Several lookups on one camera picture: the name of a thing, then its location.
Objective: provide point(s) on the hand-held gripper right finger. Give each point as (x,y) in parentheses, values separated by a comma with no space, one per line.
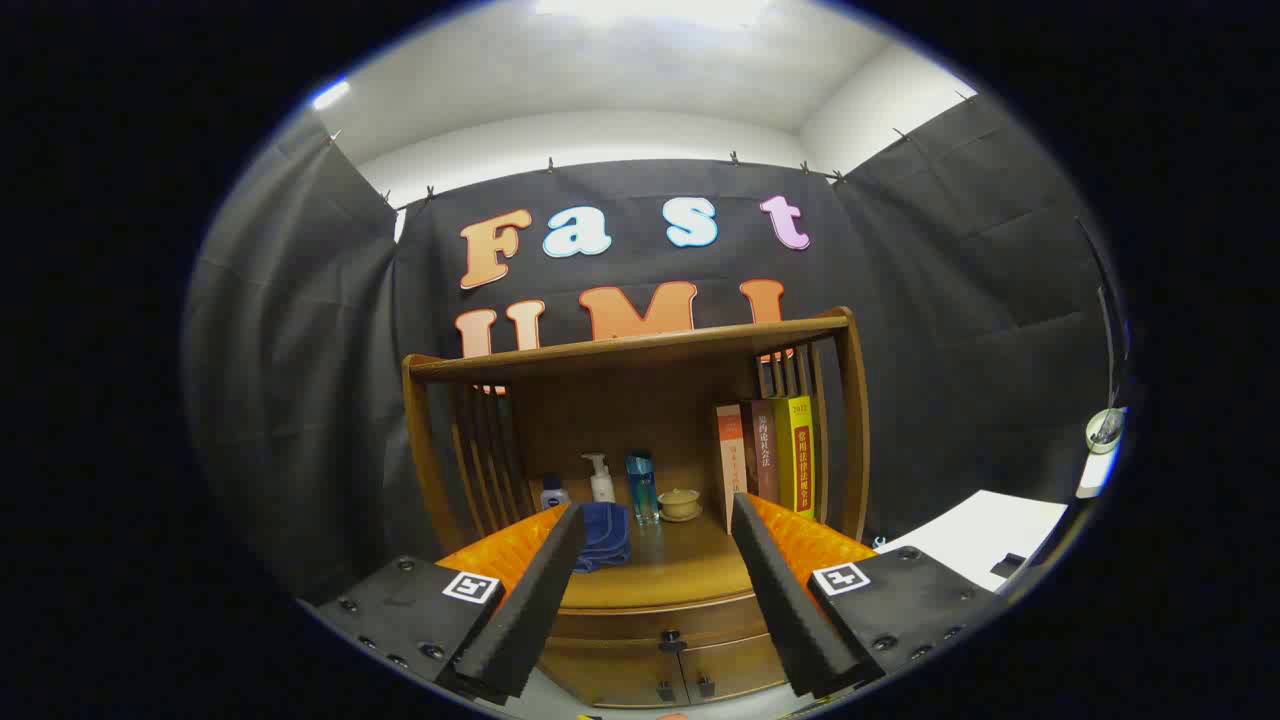
(780,600)

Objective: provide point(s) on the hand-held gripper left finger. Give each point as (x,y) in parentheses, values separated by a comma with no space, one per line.
(530,600)

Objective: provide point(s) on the wooden drawer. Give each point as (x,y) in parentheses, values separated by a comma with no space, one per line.
(620,622)

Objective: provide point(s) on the black drawer knob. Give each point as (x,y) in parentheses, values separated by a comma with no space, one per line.
(672,641)

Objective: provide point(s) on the wooden cabinet door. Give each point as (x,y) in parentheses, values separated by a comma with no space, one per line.
(600,675)
(740,670)

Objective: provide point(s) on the wooden countertop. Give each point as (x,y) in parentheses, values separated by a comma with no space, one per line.
(680,565)

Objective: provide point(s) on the wooden cabinet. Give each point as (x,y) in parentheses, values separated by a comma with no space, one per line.
(620,400)

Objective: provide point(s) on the folded blue towel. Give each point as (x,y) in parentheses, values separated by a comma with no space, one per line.
(605,535)

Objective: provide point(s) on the white pump bottle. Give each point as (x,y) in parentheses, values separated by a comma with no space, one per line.
(602,487)

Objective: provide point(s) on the beige lidded teacup with saucer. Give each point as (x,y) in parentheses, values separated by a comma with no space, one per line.
(680,503)

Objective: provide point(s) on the yellow book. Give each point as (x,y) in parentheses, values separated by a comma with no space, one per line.
(797,455)

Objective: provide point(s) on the orange and white book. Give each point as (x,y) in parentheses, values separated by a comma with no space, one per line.
(730,460)

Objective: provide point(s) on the brown book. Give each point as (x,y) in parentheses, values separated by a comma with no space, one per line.
(762,450)

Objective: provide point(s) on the tall blue glass bottle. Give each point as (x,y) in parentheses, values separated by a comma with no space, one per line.
(642,490)

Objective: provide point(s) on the white equipment case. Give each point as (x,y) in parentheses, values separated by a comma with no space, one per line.
(980,535)

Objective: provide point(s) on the white desk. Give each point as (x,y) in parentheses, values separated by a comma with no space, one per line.
(1098,475)

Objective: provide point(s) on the white bowl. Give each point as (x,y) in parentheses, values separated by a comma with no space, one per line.
(1105,430)

